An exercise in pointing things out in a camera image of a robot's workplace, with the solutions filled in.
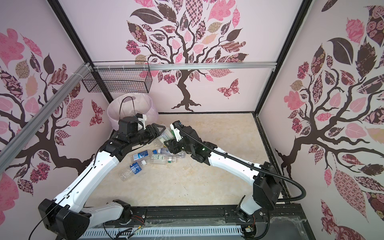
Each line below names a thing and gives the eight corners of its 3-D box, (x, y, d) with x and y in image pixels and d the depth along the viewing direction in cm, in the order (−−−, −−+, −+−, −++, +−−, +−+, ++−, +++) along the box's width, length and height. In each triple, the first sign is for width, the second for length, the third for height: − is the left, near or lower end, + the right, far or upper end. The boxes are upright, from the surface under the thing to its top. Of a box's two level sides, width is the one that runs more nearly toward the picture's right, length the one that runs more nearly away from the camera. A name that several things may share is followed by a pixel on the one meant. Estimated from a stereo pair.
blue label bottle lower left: (123, 182, 86) (120, 179, 82) (121, 175, 88) (117, 172, 84) (142, 171, 90) (140, 167, 86) (139, 165, 93) (137, 161, 89)
